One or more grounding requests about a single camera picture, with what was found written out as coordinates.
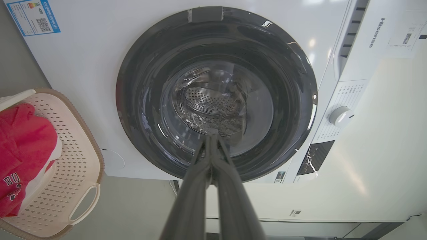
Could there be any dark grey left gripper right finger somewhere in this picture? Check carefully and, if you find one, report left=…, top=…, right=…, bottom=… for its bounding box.
left=211, top=133, right=267, bottom=240

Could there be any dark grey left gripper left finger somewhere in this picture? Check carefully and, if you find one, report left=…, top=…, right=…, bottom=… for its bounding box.
left=159, top=134, right=212, bottom=240

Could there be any cream perforated laundry basket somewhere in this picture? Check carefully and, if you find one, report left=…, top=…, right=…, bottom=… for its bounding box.
left=0, top=88, right=105, bottom=240

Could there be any round white filter cover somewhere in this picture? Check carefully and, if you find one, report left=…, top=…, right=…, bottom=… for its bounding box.
left=101, top=148, right=126, bottom=170

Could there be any black washer display panel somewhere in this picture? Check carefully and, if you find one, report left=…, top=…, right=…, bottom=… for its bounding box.
left=296, top=140, right=335, bottom=176

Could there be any perforated steel washer drum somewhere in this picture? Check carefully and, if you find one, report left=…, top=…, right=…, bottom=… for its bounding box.
left=173, top=68, right=248, bottom=135

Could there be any round black glass washer door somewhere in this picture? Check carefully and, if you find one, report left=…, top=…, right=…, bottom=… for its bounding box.
left=116, top=6, right=318, bottom=183

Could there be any white round control knob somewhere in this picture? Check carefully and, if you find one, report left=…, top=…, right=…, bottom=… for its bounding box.
left=329, top=106, right=355, bottom=128

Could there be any white front-load washing machine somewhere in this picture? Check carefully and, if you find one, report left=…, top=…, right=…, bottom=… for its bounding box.
left=12, top=0, right=427, bottom=184

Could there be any red and white garment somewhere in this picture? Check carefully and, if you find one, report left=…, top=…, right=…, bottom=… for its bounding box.
left=0, top=103, right=63, bottom=218

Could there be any white detergent drawer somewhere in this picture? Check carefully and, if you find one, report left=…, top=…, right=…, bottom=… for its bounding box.
left=334, top=0, right=370, bottom=81

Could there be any blue energy label sticker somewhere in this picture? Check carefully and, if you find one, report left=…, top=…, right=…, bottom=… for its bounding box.
left=6, top=0, right=61, bottom=37

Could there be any white power cable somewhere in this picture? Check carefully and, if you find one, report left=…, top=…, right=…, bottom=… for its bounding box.
left=169, top=180, right=181, bottom=198

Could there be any grey washer door handle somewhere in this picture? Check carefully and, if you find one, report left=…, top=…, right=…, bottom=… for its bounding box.
left=187, top=6, right=224, bottom=23

